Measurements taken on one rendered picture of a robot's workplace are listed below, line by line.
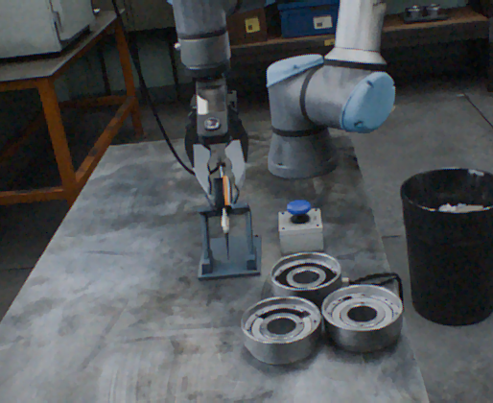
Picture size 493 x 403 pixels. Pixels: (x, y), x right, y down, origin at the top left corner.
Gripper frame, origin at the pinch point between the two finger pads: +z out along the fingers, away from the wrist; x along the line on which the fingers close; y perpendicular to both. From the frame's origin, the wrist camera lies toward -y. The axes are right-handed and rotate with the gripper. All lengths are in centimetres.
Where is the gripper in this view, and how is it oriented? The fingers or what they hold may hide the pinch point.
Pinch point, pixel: (223, 187)
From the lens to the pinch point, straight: 111.2
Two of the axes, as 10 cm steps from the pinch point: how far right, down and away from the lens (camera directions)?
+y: 0.3, -4.3, 9.0
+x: -9.9, 0.9, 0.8
